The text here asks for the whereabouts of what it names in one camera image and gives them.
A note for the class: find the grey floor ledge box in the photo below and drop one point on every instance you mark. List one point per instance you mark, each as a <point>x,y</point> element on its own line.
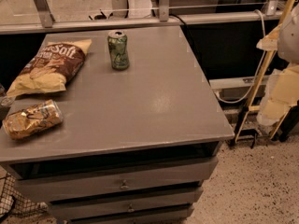
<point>230,89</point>

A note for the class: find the green soda can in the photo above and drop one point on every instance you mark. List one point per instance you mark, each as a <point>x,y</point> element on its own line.
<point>117,46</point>

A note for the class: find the middle grey drawer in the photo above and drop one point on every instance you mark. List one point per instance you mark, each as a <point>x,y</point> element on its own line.
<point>127,202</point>

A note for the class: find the yellow wooden easel frame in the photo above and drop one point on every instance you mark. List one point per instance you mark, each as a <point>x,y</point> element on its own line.
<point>258,87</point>

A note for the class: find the wire mesh basket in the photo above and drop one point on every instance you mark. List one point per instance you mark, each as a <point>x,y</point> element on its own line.
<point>12,203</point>

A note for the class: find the metal railing frame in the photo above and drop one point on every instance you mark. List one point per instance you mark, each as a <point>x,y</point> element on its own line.
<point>44,16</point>

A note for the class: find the brown yellow chip bag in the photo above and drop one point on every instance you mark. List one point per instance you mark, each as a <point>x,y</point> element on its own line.
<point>53,66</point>

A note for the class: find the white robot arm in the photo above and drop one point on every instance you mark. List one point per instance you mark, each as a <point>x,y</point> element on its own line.
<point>282,88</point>

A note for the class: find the top grey drawer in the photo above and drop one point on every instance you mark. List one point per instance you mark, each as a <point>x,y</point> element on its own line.
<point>66,187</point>

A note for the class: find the bottom grey drawer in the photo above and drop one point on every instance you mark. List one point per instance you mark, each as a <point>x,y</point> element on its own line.
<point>141,217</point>

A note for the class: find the grey drawer cabinet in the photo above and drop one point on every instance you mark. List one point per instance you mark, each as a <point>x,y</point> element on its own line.
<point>161,109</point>

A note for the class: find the grey drawer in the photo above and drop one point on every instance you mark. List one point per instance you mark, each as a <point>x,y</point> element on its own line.
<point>66,187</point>
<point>127,202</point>
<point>141,217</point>

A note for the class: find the crushed gold soda can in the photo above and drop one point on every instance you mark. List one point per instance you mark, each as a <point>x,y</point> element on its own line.
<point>33,119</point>

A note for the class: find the cream flat gripper finger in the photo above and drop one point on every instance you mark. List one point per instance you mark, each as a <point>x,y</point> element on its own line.
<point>282,88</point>

